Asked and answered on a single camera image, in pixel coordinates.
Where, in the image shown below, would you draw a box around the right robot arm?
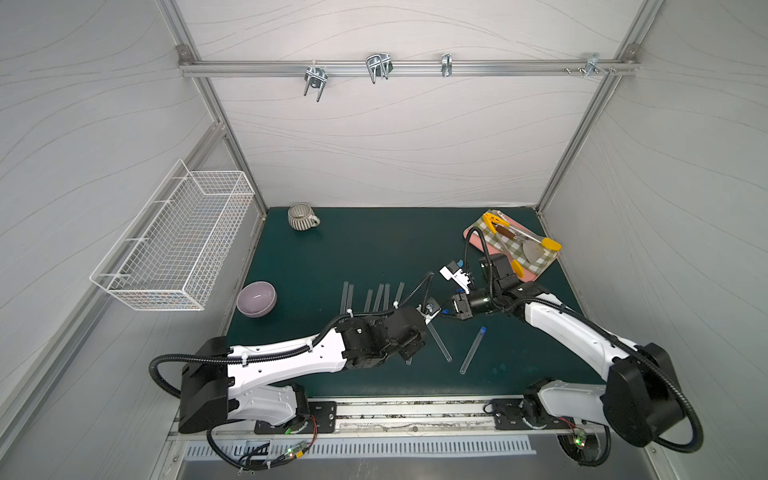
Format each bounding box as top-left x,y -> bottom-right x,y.
447,282 -> 704,453

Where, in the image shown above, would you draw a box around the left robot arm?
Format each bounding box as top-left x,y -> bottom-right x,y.
148,306 -> 431,434

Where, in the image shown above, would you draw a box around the green white checkered cloth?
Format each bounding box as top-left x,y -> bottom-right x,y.
466,211 -> 560,278

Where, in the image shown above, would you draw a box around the pink plastic tray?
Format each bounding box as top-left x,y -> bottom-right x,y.
462,209 -> 562,284

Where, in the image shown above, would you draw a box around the purple bowl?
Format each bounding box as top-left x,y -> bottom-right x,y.
236,281 -> 277,318

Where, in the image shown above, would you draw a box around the striped ceramic cup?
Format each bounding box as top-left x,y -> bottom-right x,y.
287,203 -> 321,231

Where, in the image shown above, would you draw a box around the metal hook clamp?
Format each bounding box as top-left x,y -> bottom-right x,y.
564,53 -> 617,78
303,66 -> 328,102
441,53 -> 453,78
365,53 -> 393,84

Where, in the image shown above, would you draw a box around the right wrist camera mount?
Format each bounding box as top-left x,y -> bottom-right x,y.
439,260 -> 476,294

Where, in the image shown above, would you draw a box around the brown handled metal spatula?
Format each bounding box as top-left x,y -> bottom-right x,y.
496,225 -> 544,264

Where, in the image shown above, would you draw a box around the yellow handled metal tongs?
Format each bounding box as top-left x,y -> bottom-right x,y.
481,210 -> 562,279

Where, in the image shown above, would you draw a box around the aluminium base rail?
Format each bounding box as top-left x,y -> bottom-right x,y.
173,395 -> 577,442

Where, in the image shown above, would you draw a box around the white slotted cable duct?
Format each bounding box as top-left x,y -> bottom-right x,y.
184,435 -> 537,461

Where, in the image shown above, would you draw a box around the white wire basket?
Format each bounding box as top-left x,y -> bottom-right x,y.
90,160 -> 254,312

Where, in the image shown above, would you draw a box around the aluminium top rail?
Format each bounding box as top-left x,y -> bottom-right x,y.
179,56 -> 641,78

